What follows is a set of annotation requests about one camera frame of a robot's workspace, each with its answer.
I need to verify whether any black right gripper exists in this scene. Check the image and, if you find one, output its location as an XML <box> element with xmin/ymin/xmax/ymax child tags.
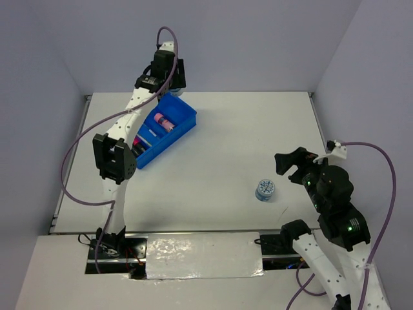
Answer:
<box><xmin>274</xmin><ymin>144</ymin><xmax>334</xmax><ymax>210</ymax></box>

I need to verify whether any blue paint jar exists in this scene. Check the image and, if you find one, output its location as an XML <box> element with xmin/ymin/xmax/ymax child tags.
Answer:
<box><xmin>255</xmin><ymin>179</ymin><xmax>275</xmax><ymax>202</ymax></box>
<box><xmin>170</xmin><ymin>88</ymin><xmax>183</xmax><ymax>97</ymax></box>

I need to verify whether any pink lidded small bottle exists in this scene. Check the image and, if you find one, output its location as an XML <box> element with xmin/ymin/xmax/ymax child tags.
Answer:
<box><xmin>154</xmin><ymin>112</ymin><xmax>175</xmax><ymax>132</ymax></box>

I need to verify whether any pink capped black highlighter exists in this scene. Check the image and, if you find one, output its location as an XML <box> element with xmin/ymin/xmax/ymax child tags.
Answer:
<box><xmin>133</xmin><ymin>137</ymin><xmax>142</xmax><ymax>146</ymax></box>

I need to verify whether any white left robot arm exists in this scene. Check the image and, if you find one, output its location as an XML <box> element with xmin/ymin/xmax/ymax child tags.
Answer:
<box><xmin>92</xmin><ymin>41</ymin><xmax>185</xmax><ymax>258</ymax></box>

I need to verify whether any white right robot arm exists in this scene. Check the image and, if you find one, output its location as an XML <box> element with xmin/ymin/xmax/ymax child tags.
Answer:
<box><xmin>274</xmin><ymin>142</ymin><xmax>390</xmax><ymax>309</ymax></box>

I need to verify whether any blue compartment tray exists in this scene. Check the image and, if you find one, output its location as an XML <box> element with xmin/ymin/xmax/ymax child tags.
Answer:
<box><xmin>133</xmin><ymin>92</ymin><xmax>197</xmax><ymax>169</ymax></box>

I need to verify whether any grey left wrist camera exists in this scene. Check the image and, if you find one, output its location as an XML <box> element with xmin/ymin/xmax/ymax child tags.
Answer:
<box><xmin>157</xmin><ymin>41</ymin><xmax>176</xmax><ymax>54</ymax></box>

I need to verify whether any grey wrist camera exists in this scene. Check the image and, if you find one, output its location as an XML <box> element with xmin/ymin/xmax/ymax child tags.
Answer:
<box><xmin>157</xmin><ymin>41</ymin><xmax>176</xmax><ymax>54</ymax></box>
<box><xmin>313</xmin><ymin>139</ymin><xmax>347</xmax><ymax>165</ymax></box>

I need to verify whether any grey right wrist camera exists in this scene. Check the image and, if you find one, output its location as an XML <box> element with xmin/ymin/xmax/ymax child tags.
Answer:
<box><xmin>313</xmin><ymin>139</ymin><xmax>347</xmax><ymax>165</ymax></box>

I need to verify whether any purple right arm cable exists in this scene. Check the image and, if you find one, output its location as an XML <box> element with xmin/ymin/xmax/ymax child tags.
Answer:
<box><xmin>285</xmin><ymin>141</ymin><xmax>397</xmax><ymax>310</ymax></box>

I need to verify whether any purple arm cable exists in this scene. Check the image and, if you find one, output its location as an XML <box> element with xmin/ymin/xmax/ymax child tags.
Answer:
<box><xmin>60</xmin><ymin>26</ymin><xmax>179</xmax><ymax>274</ymax></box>
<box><xmin>285</xmin><ymin>141</ymin><xmax>397</xmax><ymax>310</ymax></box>

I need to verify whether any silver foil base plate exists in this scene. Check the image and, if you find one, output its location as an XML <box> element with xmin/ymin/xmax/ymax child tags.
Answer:
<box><xmin>146</xmin><ymin>232</ymin><xmax>264</xmax><ymax>280</ymax></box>

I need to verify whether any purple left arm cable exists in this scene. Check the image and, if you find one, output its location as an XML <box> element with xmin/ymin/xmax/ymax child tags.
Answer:
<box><xmin>60</xmin><ymin>26</ymin><xmax>179</xmax><ymax>274</ymax></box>

